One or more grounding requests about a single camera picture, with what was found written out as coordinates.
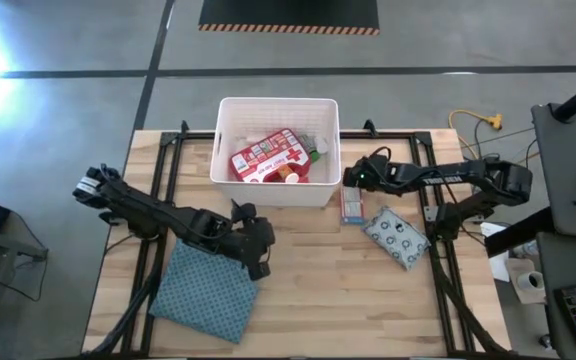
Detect black hazard-striped floor mat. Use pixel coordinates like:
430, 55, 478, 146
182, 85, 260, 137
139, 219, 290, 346
198, 0, 381, 36

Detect blue patterned cloth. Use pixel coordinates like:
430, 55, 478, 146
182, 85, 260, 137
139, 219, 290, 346
148, 238, 260, 345

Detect white plastic basket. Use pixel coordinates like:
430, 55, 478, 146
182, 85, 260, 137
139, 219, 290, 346
209, 96, 343, 208

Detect black stand beam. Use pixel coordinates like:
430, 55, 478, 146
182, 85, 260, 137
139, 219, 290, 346
485, 207, 554, 257

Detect dark grey desk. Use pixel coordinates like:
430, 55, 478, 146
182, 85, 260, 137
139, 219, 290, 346
536, 232, 576, 360
531, 102, 576, 241

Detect red first aid kit case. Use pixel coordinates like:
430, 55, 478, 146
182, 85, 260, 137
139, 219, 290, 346
227, 128, 313, 184

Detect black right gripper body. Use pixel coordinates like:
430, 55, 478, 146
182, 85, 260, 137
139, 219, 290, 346
343, 155, 394, 192

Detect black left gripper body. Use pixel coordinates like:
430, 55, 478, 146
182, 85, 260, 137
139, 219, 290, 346
196, 202, 275, 264

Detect black floor cables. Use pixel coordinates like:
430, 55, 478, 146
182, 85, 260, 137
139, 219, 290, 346
460, 117, 542, 166

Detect yellow extension cable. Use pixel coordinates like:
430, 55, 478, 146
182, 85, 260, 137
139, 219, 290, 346
448, 109, 504, 171

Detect grey tape roll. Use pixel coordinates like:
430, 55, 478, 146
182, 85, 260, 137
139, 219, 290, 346
517, 269, 547, 301

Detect white paper sheet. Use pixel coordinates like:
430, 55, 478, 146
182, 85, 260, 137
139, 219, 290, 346
480, 222, 512, 284

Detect brown cardboard piece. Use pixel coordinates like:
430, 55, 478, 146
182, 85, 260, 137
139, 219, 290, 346
505, 257, 548, 306

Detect grey side table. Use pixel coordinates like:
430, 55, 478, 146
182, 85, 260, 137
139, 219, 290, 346
0, 224, 49, 262

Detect red blue bandage box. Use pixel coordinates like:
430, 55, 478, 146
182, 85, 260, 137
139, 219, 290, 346
339, 185, 365, 226

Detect grey patterned soft pouch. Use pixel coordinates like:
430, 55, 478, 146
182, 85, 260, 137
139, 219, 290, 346
361, 205, 432, 272

